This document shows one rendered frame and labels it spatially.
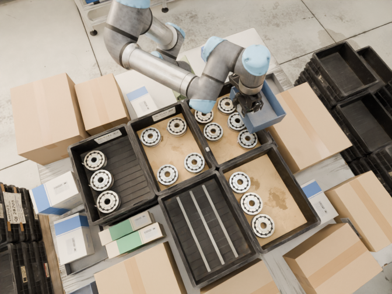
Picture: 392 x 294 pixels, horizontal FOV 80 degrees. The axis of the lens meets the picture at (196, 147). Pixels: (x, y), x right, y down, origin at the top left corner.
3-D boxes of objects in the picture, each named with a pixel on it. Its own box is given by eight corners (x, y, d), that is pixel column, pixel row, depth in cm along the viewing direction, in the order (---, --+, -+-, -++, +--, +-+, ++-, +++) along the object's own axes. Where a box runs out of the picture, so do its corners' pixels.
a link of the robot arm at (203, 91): (88, 54, 84) (202, 115, 69) (97, 23, 81) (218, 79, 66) (112, 61, 94) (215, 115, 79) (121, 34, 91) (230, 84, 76)
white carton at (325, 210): (287, 191, 127) (294, 188, 118) (306, 182, 128) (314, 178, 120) (310, 227, 121) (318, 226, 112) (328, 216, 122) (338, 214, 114)
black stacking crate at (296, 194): (215, 175, 119) (217, 169, 108) (266, 151, 123) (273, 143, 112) (255, 252, 106) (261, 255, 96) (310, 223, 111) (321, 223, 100)
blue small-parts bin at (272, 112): (228, 96, 104) (231, 87, 98) (258, 85, 107) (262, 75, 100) (249, 134, 98) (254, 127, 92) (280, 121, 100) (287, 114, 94)
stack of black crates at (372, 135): (314, 124, 201) (336, 104, 169) (343, 112, 205) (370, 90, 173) (342, 165, 189) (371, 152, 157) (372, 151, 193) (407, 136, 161)
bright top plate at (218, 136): (199, 128, 123) (199, 127, 122) (216, 119, 124) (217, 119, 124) (209, 143, 119) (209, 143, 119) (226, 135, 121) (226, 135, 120)
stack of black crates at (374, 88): (326, 73, 219) (340, 56, 198) (353, 62, 223) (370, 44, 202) (352, 108, 207) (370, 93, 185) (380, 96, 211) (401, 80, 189)
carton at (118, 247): (113, 258, 105) (108, 259, 99) (109, 244, 107) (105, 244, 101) (164, 235, 108) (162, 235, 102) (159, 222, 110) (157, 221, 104)
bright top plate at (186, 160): (180, 158, 117) (180, 158, 116) (198, 149, 118) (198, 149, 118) (189, 175, 114) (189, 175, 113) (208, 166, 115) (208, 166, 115)
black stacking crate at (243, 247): (160, 200, 114) (157, 197, 104) (214, 175, 119) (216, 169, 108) (195, 284, 102) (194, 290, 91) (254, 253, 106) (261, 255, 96)
